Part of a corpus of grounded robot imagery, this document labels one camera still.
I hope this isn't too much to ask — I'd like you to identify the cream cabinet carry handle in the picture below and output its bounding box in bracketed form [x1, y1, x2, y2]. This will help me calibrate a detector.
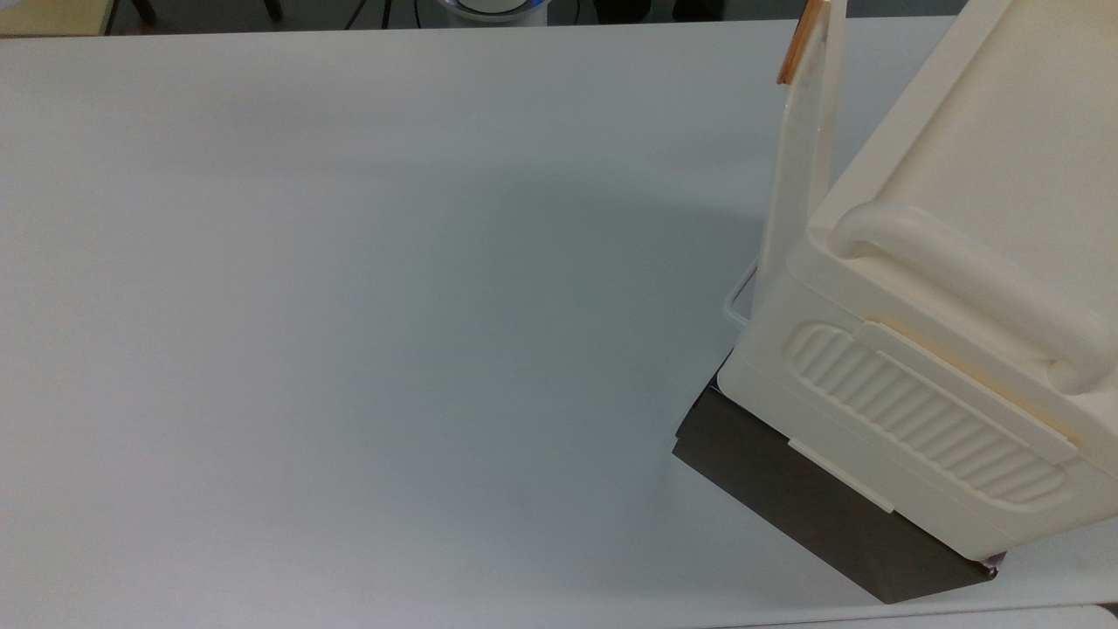
[825, 202, 1112, 396]

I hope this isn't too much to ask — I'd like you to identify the yellow wooden desk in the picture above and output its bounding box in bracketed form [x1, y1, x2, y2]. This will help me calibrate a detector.
[0, 0, 116, 38]

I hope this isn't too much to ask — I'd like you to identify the orange wooden door handle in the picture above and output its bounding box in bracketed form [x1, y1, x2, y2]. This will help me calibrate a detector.
[776, 0, 827, 86]

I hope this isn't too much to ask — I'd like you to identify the cream plastic cabinet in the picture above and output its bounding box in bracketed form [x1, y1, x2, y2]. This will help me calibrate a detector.
[716, 0, 1118, 565]

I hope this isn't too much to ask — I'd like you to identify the white drawer handle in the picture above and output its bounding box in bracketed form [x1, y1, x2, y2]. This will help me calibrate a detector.
[722, 257, 762, 327]

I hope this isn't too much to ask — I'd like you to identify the cream cabinet door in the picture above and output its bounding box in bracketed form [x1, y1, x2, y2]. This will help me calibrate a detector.
[755, 0, 849, 308]

